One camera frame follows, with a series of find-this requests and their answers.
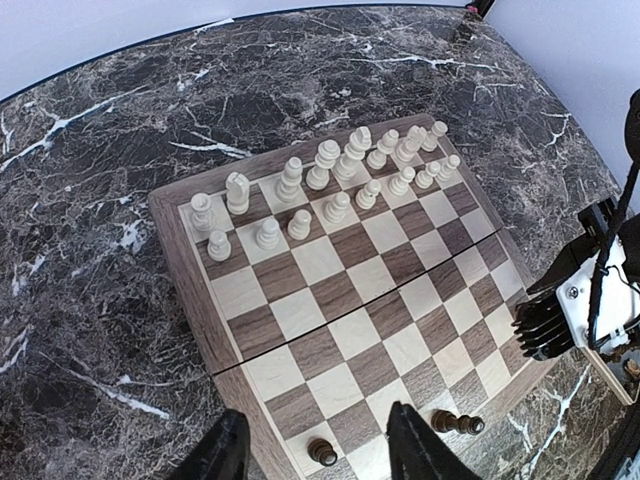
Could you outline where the black right frame post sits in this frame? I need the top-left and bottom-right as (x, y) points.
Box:
(465, 0), (496, 17)

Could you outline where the white bishop right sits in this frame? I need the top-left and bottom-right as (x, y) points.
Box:
(366, 129), (399, 170)

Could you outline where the white king piece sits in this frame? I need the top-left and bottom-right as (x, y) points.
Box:
(332, 126), (372, 181)

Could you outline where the white knight right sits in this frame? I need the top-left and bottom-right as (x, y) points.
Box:
(392, 125), (427, 167)

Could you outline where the wooden chess board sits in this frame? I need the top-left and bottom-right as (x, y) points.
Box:
(149, 114), (547, 479)

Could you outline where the white rook left corner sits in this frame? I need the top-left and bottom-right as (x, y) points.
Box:
(190, 193), (216, 234)

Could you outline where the dark chess piece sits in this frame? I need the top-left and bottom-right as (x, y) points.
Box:
(431, 410), (485, 436)

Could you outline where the white bishop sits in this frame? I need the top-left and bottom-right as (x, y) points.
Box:
(366, 129), (399, 170)
(276, 157), (303, 203)

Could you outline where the white queen piece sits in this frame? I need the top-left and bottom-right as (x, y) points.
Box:
(305, 139), (340, 191)

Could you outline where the white knight left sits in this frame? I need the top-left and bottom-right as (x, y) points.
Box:
(225, 172), (250, 215)

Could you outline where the white rook right corner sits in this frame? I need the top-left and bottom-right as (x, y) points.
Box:
(421, 120), (448, 152)

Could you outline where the white rook corner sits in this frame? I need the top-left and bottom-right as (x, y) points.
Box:
(190, 193), (216, 234)
(421, 120), (448, 152)

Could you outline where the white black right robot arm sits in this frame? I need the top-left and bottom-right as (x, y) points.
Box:
(527, 90), (639, 295)

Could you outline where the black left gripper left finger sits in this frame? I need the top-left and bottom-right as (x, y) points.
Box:
(174, 409), (250, 480)

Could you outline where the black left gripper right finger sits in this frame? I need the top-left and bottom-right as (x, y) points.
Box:
(386, 401), (480, 480)

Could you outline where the wooden tray with metal base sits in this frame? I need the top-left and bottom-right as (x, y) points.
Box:
(582, 345), (639, 406)

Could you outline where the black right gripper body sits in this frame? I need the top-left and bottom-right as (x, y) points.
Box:
(527, 197), (618, 295)

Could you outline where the dark pawn square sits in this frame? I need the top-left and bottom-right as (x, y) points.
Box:
(307, 438), (338, 467)

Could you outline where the white knight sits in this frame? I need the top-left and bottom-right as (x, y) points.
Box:
(225, 172), (250, 215)
(392, 125), (427, 167)

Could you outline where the white pawn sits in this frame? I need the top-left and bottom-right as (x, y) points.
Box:
(323, 192), (350, 224)
(415, 161), (441, 190)
(388, 166), (416, 197)
(355, 179), (381, 210)
(436, 154), (461, 182)
(287, 209), (312, 241)
(256, 217), (281, 251)
(207, 229), (232, 262)

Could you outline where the white bishop left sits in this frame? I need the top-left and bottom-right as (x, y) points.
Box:
(276, 157), (303, 203)

